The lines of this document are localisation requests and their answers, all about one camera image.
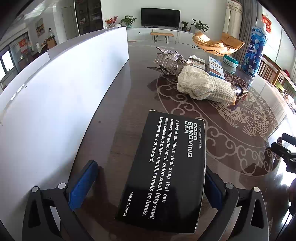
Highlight black flat screen television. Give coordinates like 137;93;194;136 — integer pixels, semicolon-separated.
140;8;181;28

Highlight black odor removing bar box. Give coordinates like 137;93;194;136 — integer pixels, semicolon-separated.
116;111;206;233

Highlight wooden bench black legs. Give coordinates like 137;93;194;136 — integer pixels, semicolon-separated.
150;32;175;44

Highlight dark glass display cabinet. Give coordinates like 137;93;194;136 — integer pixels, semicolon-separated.
74;0;103;35

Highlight red wall hanging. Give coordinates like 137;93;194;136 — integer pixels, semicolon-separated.
262;14;271;31

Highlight small potted plant right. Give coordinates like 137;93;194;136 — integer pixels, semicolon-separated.
181;21;188;32

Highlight green potted plant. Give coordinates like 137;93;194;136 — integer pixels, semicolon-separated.
120;15;137;28

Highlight standing air conditioner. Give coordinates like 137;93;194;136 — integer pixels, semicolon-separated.
223;1;243;39

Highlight blue white medicine box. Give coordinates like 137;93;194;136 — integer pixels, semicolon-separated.
206;56;225;80

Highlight teal white round container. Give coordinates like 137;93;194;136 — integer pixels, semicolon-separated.
223;55;239;68

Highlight rhinestone bow hair clip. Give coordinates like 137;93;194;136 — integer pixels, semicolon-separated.
147;47;187;77

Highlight gold silver cosmetic tube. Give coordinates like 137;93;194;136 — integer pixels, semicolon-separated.
228;84;249;105

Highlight white ointment box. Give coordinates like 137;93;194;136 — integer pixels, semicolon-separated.
187;55;206;71

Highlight tall blue patterned bottle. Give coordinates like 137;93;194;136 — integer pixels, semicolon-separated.
241;23;268;77

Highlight orange lounge chair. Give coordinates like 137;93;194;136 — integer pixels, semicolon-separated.
192;32;245;57

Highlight white cardboard storage box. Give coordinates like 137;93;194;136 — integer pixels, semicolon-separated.
1;27;129;240

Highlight wooden dining chair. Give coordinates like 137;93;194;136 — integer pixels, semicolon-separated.
257;54;295;98

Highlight grey curtain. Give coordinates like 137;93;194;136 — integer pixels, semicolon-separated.
234;0;263;65

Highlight red flower vase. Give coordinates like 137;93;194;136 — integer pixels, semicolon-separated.
105;16;118;28

